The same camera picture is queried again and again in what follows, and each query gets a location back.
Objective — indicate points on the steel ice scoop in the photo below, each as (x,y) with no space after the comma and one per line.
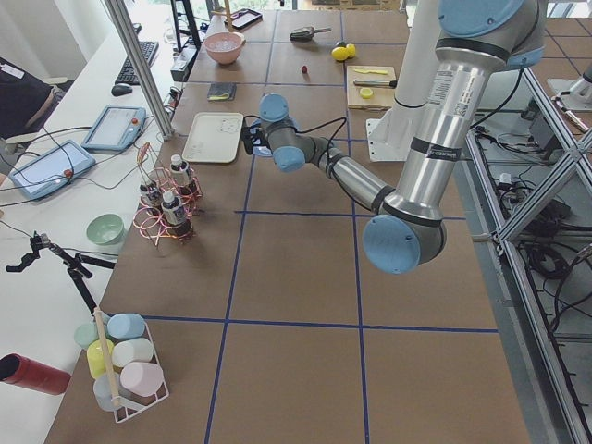
(306,34)

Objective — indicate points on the black computer mouse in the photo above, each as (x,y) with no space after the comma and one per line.
(121,89)

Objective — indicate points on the blue pastel cup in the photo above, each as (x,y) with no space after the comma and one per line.
(126,326)

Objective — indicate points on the pink pastel cup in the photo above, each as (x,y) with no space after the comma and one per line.
(143,379)

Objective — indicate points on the dark drink bottle left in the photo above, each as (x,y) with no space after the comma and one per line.
(151,196)

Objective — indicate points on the white wire cup rack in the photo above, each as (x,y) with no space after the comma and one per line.
(107,390)

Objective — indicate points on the grey yellow folded cloth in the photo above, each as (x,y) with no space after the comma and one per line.
(221,92)

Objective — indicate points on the dark drink bottle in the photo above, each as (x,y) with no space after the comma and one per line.
(151,196)
(175,215)
(180,173)

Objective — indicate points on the small yellow lemon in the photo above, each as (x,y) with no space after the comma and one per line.
(351,50)

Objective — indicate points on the teach pendant tablet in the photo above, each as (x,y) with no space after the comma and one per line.
(115,129)
(51,171)

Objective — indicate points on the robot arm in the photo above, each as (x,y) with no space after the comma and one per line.
(453,49)

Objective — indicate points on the green bowl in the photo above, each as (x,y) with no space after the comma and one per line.
(106,229)

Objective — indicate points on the yellow pastel cup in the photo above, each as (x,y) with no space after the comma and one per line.
(95,359)

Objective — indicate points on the far teach pendant tablet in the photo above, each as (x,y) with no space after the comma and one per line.
(115,129)

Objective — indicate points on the large yellow lemon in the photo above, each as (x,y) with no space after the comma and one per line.
(340,53)

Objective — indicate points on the copper wire bottle rack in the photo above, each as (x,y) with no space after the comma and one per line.
(155,228)

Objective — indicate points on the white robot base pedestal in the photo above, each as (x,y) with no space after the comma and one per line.
(389,138)

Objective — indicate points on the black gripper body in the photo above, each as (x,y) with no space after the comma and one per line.
(263,144)

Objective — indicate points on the near teach pendant tablet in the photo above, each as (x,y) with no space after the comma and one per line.
(51,171)

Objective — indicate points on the wooden cutting board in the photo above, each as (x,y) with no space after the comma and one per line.
(383,97)

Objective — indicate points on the red cylinder bottle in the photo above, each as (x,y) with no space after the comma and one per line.
(21,371)

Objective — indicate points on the steel muddler black cap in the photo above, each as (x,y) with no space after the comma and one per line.
(376,83)

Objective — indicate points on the cream bear tray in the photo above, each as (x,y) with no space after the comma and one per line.
(214,138)

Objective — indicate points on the aluminium frame post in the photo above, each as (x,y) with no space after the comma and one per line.
(122,22)

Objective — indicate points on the dark drink bottle front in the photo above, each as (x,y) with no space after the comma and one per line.
(175,215)

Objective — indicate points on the dark drink bottle right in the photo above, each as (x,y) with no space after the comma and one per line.
(180,173)

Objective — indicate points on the yellow plastic knife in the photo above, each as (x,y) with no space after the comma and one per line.
(371,71)

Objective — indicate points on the lemon half slice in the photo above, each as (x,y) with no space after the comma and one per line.
(366,93)

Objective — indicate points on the white pastel cup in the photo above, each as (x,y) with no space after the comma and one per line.
(132,350)

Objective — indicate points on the pink bowl of ice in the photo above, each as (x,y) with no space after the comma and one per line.
(224,47)

